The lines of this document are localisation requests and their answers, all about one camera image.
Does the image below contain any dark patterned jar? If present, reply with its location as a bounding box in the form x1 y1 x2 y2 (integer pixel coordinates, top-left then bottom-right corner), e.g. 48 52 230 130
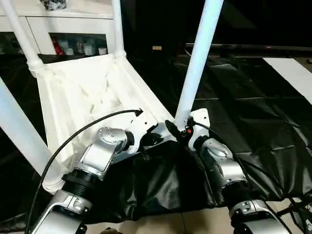
41 0 67 11

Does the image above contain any black tripod stand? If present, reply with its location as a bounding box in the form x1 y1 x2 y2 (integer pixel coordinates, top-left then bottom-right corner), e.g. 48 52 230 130
280 193 312 234

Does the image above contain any white flat board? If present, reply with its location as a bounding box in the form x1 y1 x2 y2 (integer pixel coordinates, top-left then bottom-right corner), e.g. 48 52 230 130
263 58 312 106

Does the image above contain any black plastic mat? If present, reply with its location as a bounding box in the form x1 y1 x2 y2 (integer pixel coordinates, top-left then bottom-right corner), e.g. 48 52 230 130
0 51 312 230

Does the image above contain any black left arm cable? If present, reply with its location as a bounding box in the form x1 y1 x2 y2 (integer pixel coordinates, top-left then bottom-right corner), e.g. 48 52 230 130
24 109 144 234

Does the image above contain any white glass-door cabinet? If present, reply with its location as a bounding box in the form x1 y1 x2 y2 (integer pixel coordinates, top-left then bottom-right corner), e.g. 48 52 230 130
0 0 122 55

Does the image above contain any white plastic table top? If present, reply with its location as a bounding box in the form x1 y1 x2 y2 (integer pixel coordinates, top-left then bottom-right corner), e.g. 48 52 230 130
37 53 180 193

